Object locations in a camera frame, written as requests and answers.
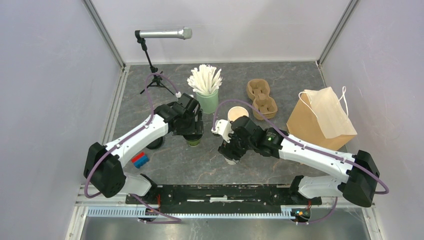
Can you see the black tripod mic stand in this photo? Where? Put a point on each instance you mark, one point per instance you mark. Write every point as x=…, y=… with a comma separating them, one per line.
x=157, y=80

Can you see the red and blue block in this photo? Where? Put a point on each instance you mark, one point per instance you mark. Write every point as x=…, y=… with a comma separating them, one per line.
x=139, y=160

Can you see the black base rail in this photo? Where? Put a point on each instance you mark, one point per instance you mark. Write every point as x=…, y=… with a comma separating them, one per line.
x=225, y=198

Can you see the green straw holder cup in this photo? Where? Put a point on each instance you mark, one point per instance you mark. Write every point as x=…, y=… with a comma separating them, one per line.
x=208, y=103

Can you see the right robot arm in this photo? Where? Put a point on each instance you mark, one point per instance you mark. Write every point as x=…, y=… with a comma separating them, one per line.
x=352, y=176

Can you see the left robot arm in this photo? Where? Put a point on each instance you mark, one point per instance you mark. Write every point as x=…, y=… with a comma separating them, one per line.
x=104, y=163

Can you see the stack of white paper cups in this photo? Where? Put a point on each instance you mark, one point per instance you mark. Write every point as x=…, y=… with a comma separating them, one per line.
x=236, y=112

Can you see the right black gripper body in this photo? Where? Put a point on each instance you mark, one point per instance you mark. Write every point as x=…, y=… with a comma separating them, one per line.
x=237, y=145

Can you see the brown paper bag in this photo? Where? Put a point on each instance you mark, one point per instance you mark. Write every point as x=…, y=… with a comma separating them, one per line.
x=322, y=118

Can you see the black plastic cup lid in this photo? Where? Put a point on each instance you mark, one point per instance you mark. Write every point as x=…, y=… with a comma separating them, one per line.
x=192, y=137

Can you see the brown cardboard cup carrier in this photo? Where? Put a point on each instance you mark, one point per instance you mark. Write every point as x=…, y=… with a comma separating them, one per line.
x=258, y=90

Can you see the silver microphone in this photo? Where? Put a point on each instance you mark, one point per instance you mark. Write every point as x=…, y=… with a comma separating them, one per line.
x=183, y=33

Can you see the green paper coffee cup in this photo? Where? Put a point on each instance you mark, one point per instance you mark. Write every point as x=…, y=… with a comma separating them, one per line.
x=193, y=143

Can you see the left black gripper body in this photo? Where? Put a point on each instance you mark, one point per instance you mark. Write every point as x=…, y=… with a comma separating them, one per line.
x=189, y=126

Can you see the stacked spare black lids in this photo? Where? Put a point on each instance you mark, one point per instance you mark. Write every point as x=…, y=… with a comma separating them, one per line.
x=156, y=144

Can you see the white paper straws bundle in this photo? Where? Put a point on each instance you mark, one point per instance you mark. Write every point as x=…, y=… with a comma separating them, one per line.
x=205, y=79

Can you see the white paper coffee cup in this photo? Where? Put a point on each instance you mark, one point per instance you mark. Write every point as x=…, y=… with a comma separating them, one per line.
x=231, y=162

